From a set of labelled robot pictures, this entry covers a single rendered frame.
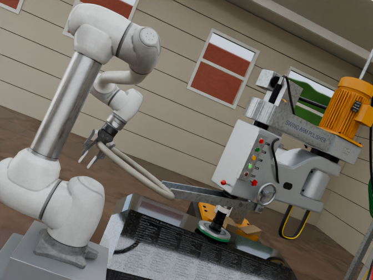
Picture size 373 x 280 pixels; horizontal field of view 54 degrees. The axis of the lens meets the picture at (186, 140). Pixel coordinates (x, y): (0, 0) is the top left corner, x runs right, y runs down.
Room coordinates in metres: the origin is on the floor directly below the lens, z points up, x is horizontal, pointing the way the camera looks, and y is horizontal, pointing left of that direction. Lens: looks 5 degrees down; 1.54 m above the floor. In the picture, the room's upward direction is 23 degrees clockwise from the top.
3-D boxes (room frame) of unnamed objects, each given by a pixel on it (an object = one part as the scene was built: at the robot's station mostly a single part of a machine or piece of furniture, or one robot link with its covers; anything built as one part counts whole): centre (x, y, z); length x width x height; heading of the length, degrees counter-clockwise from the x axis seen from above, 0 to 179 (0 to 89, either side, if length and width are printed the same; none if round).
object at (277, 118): (2.39, -0.67, 1.66); 0.96 x 0.25 x 0.17; 123
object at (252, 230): (2.96, -0.78, 0.80); 0.20 x 0.10 x 0.05; 135
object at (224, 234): (2.20, -0.38, 0.91); 0.21 x 0.21 x 0.01
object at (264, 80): (3.12, -0.45, 2.00); 0.20 x 0.18 x 0.15; 5
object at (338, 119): (2.55, -0.94, 1.95); 0.31 x 0.28 x 0.40; 33
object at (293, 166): (2.41, -0.71, 1.35); 0.74 x 0.23 x 0.49; 123
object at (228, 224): (2.87, -0.57, 0.81); 0.20 x 0.10 x 0.05; 13
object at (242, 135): (2.25, -0.44, 1.37); 0.36 x 0.22 x 0.45; 123
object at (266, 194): (2.17, -0.54, 1.24); 0.15 x 0.10 x 0.15; 123
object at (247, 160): (2.07, -0.38, 1.42); 0.08 x 0.03 x 0.28; 123
